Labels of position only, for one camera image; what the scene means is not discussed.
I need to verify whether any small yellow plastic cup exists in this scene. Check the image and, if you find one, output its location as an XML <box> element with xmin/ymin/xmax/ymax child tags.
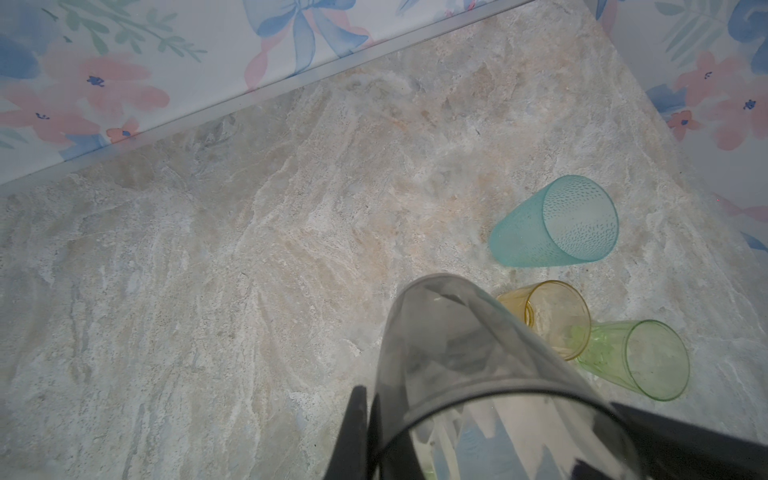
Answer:
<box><xmin>497</xmin><ymin>280</ymin><xmax>592</xmax><ymax>361</ymax></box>

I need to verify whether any small green plastic cup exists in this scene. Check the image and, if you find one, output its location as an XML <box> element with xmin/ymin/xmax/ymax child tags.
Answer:
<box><xmin>576</xmin><ymin>319</ymin><xmax>691</xmax><ymax>402</ymax></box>

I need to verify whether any small grey plastic cup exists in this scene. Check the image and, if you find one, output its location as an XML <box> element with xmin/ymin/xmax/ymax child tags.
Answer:
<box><xmin>369</xmin><ymin>274</ymin><xmax>646</xmax><ymax>479</ymax></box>

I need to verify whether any teal plastic cup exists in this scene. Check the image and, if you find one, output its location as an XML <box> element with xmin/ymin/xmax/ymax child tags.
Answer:
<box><xmin>488</xmin><ymin>175</ymin><xmax>619</xmax><ymax>268</ymax></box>

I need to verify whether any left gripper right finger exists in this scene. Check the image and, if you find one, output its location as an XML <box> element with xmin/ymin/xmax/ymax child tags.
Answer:
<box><xmin>612</xmin><ymin>403</ymin><xmax>767</xmax><ymax>479</ymax></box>

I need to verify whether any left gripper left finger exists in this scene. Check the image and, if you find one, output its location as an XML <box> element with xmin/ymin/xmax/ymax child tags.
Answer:
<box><xmin>324</xmin><ymin>385</ymin><xmax>379</xmax><ymax>480</ymax></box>

